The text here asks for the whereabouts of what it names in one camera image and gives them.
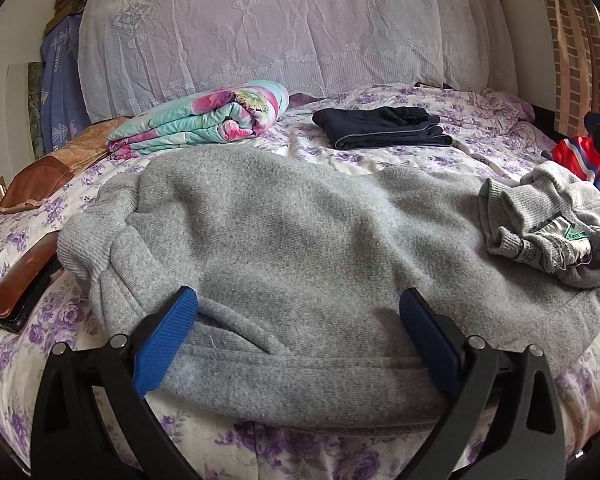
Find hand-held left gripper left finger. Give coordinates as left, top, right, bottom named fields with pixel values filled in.
left=30, top=285, right=204, bottom=480

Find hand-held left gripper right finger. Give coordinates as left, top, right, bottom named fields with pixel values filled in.
left=399, top=287, right=567, bottom=480

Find grey knitted sweater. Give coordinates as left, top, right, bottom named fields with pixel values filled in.
left=57, top=147, right=600, bottom=428

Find folded dark pants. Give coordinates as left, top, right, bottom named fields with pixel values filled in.
left=312, top=106, right=455, bottom=151

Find red garment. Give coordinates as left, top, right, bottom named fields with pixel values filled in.
left=552, top=135, right=600, bottom=206

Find beige checked curtain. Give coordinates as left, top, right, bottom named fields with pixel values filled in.
left=537, top=0, right=600, bottom=133

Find brown leather wallet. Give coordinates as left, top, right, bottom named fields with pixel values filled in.
left=0, top=245, right=61, bottom=333

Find brown pillow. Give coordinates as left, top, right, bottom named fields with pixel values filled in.
left=0, top=117, right=131, bottom=216

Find folded floral quilt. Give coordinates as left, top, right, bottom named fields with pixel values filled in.
left=106, top=80, right=291, bottom=160

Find blue hanging cloth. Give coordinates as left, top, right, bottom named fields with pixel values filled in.
left=40, top=12, right=93, bottom=156

